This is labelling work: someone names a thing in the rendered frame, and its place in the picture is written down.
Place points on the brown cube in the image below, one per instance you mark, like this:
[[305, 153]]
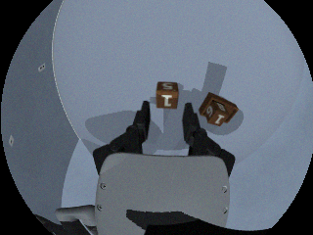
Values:
[[167, 95], [216, 113]]

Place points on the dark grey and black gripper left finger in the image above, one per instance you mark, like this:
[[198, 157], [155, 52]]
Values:
[[130, 141]]

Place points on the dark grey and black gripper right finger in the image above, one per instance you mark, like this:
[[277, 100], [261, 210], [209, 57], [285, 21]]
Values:
[[199, 142]]

